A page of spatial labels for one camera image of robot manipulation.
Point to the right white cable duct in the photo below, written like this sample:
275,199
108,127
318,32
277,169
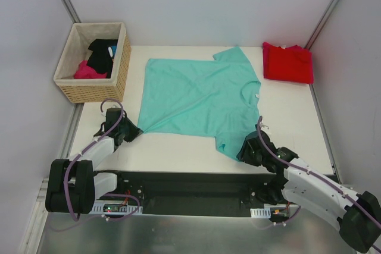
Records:
260,213

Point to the aluminium rail left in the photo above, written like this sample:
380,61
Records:
41,198

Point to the white cable duct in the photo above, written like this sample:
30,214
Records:
100,208
260,213

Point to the magenta t shirt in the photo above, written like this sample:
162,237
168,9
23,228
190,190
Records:
86,72

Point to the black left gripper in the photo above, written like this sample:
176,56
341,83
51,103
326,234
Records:
127,131

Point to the teal t shirt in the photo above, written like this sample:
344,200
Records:
216,99

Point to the right aluminium frame post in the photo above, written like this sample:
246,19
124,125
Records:
330,9

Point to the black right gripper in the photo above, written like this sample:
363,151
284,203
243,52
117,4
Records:
248,151

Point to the black t shirt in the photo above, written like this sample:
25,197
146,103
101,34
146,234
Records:
102,56

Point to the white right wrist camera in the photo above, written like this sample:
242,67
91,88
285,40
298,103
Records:
265,128

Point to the left white cable duct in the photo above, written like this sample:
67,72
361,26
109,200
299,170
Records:
100,208

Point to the woven wicker basket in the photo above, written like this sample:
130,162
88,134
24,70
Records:
76,50

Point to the red t shirt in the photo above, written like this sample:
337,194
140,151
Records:
293,64

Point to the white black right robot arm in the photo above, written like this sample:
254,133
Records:
355,215

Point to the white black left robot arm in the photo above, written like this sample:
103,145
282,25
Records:
73,186

